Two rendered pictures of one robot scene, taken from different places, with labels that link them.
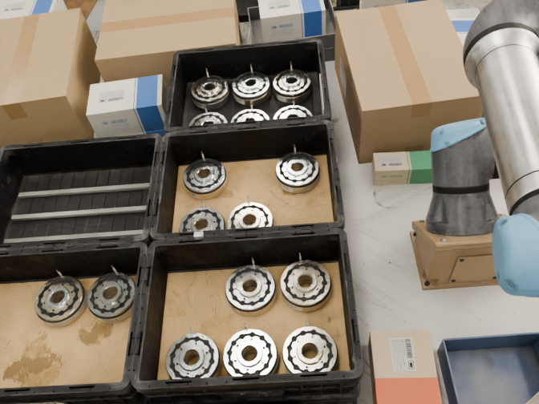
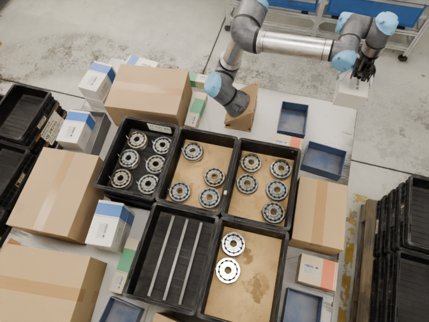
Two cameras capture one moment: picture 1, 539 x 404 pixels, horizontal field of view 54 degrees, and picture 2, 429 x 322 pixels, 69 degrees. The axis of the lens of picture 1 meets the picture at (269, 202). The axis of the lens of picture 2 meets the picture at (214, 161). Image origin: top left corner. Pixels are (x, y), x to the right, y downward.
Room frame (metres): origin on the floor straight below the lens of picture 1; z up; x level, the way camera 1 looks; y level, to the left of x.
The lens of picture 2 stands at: (0.52, 0.62, 2.23)
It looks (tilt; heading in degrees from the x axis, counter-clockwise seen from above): 64 degrees down; 283
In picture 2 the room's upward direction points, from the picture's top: 6 degrees counter-clockwise
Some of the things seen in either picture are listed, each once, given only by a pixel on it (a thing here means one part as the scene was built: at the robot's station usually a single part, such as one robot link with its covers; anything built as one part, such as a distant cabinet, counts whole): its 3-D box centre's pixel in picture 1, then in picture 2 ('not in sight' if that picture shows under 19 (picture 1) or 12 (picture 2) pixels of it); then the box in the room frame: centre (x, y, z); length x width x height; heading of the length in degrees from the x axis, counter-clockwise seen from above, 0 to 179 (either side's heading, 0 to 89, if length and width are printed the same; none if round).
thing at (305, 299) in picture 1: (305, 282); (251, 162); (0.50, -0.05, 0.86); 0.10 x 0.10 x 0.01
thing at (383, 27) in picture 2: not in sight; (381, 30); (0.09, -0.36, 1.41); 0.09 x 0.08 x 0.11; 167
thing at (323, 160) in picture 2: not in sight; (323, 160); (0.12, -0.16, 0.74); 0.20 x 0.15 x 0.07; 167
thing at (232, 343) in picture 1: (249, 354); (276, 190); (0.37, 0.08, 0.86); 0.10 x 0.10 x 0.01
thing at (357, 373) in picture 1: (246, 305); (262, 181); (0.44, 0.07, 0.92); 0.40 x 0.30 x 0.02; 84
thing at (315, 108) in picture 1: (249, 100); (141, 160); (1.04, 0.01, 0.87); 0.40 x 0.30 x 0.11; 84
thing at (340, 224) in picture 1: (247, 179); (198, 168); (0.74, 0.04, 0.92); 0.40 x 0.30 x 0.02; 84
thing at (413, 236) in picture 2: not in sight; (415, 225); (-0.51, 0.01, 0.37); 0.40 x 0.30 x 0.45; 81
